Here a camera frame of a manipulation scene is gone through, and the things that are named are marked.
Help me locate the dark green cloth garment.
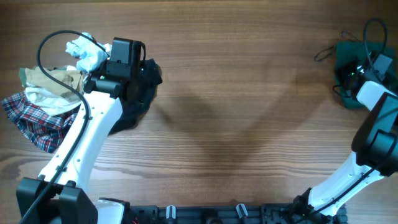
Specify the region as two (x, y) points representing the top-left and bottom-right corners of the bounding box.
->
(313, 30), (398, 110)

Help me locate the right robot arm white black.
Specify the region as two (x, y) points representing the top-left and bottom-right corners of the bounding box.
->
(289, 54), (397, 223)

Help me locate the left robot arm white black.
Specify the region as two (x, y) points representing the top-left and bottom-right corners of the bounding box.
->
(16, 37), (162, 223)

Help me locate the black garment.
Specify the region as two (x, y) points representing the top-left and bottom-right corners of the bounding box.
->
(109, 58), (162, 134)

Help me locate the white crumpled cloth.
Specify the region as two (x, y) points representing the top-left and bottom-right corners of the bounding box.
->
(65, 36), (112, 73)

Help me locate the white folded garment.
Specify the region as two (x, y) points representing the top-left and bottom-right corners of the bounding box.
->
(25, 86), (81, 116)

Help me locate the plaid red blue shirt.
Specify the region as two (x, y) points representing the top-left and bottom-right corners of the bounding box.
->
(1, 91), (78, 153)

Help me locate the beige tan garment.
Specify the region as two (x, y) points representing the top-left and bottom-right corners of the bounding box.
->
(25, 67), (84, 98)

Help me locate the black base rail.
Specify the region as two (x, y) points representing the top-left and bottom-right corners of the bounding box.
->
(96, 197), (348, 224)

